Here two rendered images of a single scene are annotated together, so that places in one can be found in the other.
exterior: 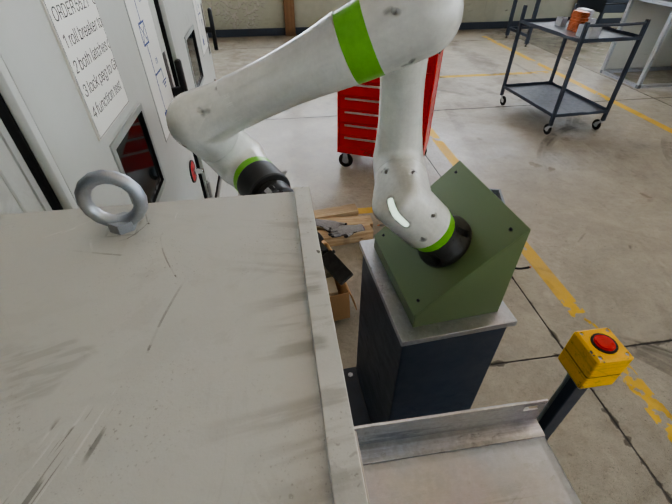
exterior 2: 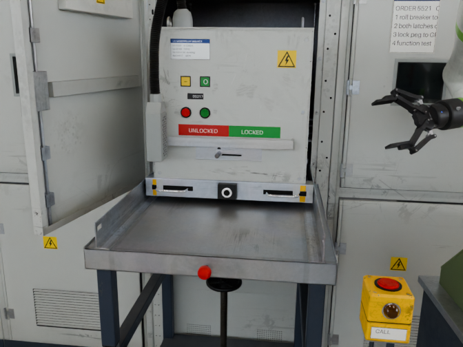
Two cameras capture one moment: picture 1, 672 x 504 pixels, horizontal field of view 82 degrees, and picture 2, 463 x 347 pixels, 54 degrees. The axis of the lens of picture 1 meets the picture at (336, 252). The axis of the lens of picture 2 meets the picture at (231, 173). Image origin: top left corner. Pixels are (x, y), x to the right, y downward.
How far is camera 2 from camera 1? 145 cm
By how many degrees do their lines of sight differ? 91
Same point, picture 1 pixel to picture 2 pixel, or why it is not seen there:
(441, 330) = (439, 296)
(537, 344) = not seen: outside the picture
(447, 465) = (297, 231)
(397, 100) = not seen: outside the picture
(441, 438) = (313, 231)
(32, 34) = (378, 11)
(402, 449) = (309, 222)
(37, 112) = (359, 29)
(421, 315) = (444, 270)
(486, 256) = not seen: outside the picture
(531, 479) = (282, 250)
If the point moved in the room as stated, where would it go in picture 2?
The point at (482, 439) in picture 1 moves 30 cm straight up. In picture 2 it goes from (310, 242) to (317, 127)
